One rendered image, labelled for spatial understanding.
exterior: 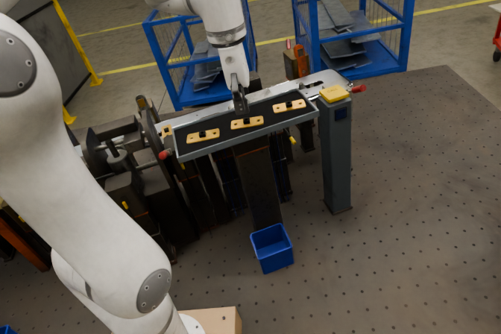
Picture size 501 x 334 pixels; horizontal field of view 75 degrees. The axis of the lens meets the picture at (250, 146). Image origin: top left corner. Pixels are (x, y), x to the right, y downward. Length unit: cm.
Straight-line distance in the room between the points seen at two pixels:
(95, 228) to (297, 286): 68
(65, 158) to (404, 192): 108
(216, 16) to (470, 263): 94
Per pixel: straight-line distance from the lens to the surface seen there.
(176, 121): 126
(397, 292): 106
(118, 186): 94
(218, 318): 95
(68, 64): 442
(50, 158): 45
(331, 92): 92
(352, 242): 112
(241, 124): 84
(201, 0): 69
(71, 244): 52
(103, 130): 98
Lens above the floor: 163
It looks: 38 degrees down
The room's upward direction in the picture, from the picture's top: 13 degrees counter-clockwise
